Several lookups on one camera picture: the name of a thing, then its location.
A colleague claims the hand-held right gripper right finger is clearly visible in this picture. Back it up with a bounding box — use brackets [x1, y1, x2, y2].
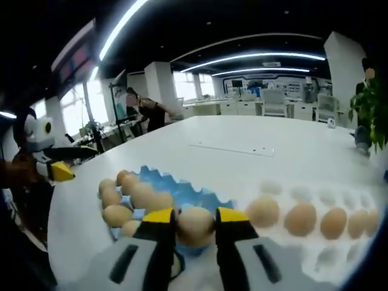
[214, 207, 337, 291]

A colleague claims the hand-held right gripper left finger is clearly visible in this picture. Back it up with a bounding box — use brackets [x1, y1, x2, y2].
[72, 208, 178, 291]

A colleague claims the single brown egg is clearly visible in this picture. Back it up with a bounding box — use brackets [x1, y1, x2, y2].
[176, 207, 216, 248]

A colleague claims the cluster of brown eggs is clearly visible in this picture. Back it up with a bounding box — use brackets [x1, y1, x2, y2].
[98, 169, 179, 239]
[244, 196, 381, 240]

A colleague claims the blue egg tray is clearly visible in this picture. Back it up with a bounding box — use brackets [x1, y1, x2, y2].
[109, 165, 237, 258]

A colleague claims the white dimpled egg holder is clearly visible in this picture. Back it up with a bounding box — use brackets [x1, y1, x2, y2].
[242, 178, 384, 273]

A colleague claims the black tripod stand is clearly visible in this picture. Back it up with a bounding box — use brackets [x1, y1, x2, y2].
[109, 70, 136, 143]

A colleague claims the white table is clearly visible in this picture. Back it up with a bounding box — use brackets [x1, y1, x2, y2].
[47, 115, 388, 291]

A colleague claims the hanging display screen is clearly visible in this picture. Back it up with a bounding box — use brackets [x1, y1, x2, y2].
[50, 18, 98, 84]

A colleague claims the white power strip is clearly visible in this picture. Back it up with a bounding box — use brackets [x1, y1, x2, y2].
[188, 142, 276, 158]

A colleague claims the white pillar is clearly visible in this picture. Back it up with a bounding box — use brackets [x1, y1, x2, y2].
[144, 61, 182, 118]
[323, 31, 369, 122]

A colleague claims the white cabinet row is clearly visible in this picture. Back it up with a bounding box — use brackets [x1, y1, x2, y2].
[181, 98, 322, 118]

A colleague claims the white office chair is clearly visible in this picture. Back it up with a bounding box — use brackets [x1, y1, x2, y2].
[262, 89, 287, 117]
[316, 92, 339, 122]

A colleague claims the grey rounded object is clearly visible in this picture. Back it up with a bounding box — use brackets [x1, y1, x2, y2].
[353, 125, 372, 155]

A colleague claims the potted green plant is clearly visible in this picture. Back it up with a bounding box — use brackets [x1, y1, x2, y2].
[348, 75, 388, 154]

